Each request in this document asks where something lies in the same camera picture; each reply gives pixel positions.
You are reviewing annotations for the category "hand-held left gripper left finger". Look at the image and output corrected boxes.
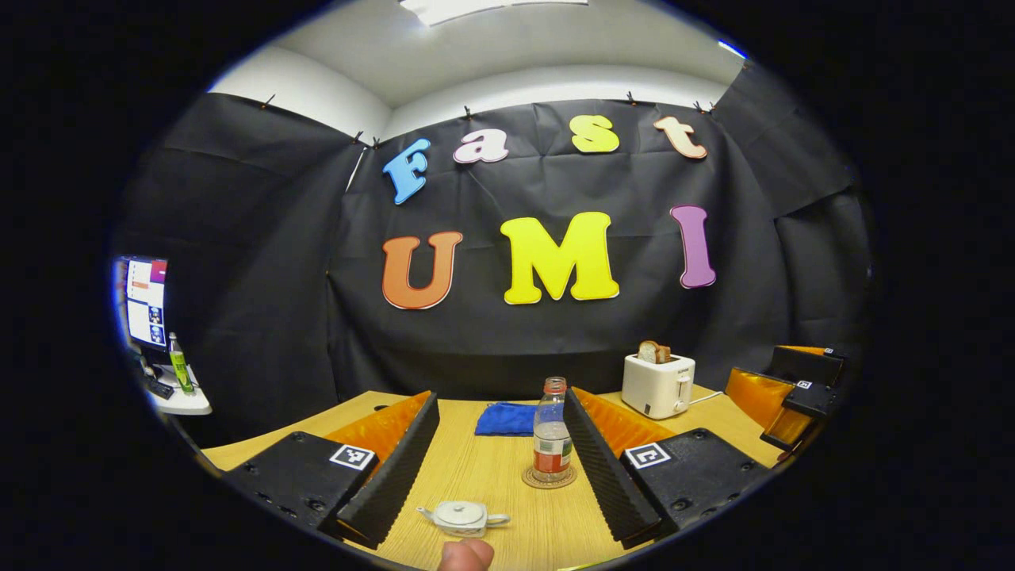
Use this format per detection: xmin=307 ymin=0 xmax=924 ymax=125
xmin=224 ymin=391 xmax=441 ymax=550

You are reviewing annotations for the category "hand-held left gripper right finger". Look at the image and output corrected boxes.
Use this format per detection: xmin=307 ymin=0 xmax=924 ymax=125
xmin=561 ymin=387 xmax=772 ymax=548

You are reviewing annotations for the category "clear plastic water bottle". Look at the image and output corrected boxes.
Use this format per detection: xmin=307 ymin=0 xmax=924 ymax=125
xmin=533 ymin=377 xmax=573 ymax=483

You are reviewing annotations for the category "round wooden coaster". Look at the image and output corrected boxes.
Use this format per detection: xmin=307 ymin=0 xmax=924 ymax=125
xmin=521 ymin=464 xmax=578 ymax=490

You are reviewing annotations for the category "white ceramic teacup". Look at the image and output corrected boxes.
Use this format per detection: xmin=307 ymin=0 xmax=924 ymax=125
xmin=416 ymin=500 xmax=512 ymax=539

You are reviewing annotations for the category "green drink bottle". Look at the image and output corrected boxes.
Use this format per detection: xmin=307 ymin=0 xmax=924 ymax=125
xmin=168 ymin=332 xmax=195 ymax=395

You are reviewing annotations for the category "white toaster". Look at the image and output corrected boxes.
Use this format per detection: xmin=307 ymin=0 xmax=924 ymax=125
xmin=621 ymin=353 xmax=696 ymax=420

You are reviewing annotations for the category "blue cloth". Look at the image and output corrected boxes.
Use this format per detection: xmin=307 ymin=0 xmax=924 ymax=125
xmin=475 ymin=402 xmax=541 ymax=437

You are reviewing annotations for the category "white side table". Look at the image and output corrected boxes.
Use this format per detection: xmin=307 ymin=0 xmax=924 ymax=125
xmin=141 ymin=363 xmax=213 ymax=417

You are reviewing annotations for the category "black backdrop cloth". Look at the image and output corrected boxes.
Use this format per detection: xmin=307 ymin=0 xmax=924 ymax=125
xmin=111 ymin=59 xmax=878 ymax=446

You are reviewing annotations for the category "computer monitor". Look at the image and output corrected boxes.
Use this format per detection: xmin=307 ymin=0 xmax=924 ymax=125
xmin=119 ymin=255 xmax=169 ymax=351

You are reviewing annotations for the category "ceiling light panel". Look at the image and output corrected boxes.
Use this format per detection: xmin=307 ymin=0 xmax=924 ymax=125
xmin=399 ymin=0 xmax=590 ymax=28

